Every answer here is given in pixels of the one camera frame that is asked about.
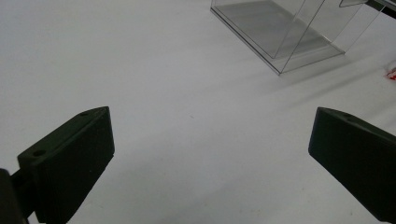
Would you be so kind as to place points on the clear acrylic box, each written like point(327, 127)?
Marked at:
point(280, 31)

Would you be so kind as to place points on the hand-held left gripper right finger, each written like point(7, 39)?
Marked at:
point(358, 155)

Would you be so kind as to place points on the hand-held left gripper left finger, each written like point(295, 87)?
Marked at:
point(71, 161)

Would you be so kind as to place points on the red and white small object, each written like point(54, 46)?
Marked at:
point(392, 72)

